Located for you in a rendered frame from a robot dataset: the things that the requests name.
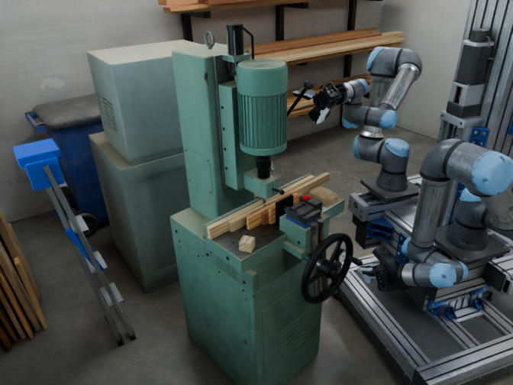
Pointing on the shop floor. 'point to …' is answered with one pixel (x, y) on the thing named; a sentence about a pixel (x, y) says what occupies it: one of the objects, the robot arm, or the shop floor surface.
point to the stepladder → (73, 230)
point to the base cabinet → (248, 320)
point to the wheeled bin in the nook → (75, 153)
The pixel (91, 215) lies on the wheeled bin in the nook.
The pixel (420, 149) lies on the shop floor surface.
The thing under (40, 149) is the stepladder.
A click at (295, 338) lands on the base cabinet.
